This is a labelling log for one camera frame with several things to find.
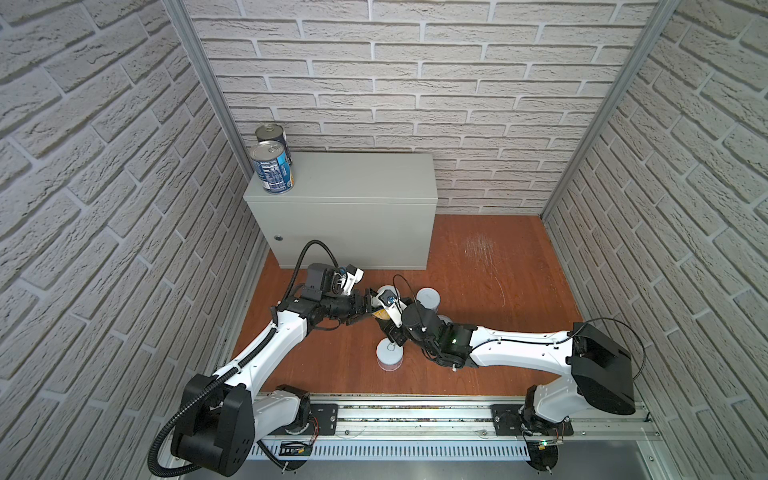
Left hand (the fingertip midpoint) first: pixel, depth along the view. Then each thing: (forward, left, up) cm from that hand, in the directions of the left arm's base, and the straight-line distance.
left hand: (380, 305), depth 77 cm
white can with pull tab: (-10, -2, -10) cm, 14 cm away
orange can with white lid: (-6, 0, +8) cm, 10 cm away
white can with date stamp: (0, -20, -11) cm, 23 cm away
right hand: (-1, -2, -1) cm, 2 cm away
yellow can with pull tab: (+11, -2, -12) cm, 16 cm away
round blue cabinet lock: (+24, +32, 0) cm, 39 cm away
